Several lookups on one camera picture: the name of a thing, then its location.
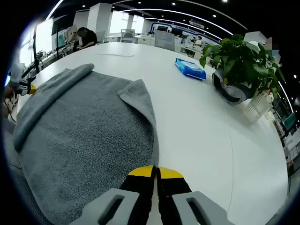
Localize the grey towel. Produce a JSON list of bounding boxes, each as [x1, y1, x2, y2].
[[13, 63, 160, 225]]

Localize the person's left hand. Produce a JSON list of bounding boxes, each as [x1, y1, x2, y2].
[[3, 84, 19, 102]]

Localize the white office chair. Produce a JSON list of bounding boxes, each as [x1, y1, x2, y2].
[[120, 29, 137, 44]]

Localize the clear ribbed glass container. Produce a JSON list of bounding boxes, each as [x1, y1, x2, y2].
[[243, 92, 270, 123]]

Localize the blue wet wipes packet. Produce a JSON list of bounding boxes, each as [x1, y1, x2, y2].
[[174, 58, 207, 81]]

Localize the grey mesh office chair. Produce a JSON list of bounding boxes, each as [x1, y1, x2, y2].
[[154, 29, 176, 51]]

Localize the green leafy plant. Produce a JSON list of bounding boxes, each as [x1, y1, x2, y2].
[[199, 34, 286, 99]]

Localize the black cable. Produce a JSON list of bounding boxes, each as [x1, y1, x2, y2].
[[3, 100, 18, 124]]

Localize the table cable slot cover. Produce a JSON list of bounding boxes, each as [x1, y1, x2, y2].
[[93, 52, 135, 58]]

